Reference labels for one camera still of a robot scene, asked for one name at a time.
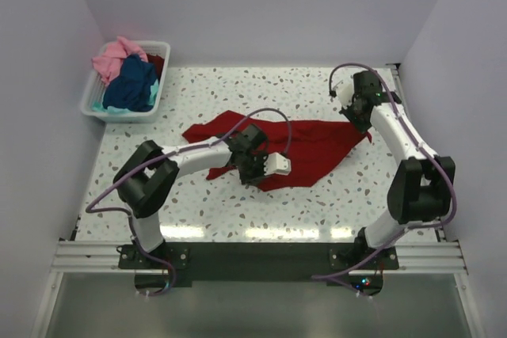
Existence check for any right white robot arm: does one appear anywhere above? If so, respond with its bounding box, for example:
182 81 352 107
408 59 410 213
338 70 456 269

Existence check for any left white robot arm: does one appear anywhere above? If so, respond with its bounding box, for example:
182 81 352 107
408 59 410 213
112 124 291 268

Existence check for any dark red t shirt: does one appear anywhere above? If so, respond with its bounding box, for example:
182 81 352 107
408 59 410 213
147 54 165 79

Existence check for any dark blue t shirt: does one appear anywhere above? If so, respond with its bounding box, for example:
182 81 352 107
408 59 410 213
102 55 158 112

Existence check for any white plastic laundry basket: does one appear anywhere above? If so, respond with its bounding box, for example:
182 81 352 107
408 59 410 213
80 36 170 123

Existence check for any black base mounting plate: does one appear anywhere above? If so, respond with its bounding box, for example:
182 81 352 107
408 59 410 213
117 241 401 295

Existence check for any light teal t shirt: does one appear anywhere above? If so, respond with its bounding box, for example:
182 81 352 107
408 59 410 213
91 80 159 115

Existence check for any pink t shirt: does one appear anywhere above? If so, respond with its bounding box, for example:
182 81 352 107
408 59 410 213
92 36 148 86

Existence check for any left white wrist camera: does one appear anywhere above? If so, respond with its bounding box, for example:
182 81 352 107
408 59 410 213
267 153 292 176

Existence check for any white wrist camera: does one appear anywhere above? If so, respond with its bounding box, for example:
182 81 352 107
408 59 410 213
267 153 292 176
336 82 354 108

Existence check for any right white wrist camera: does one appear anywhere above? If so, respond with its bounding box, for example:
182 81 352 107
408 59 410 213
336 82 354 108

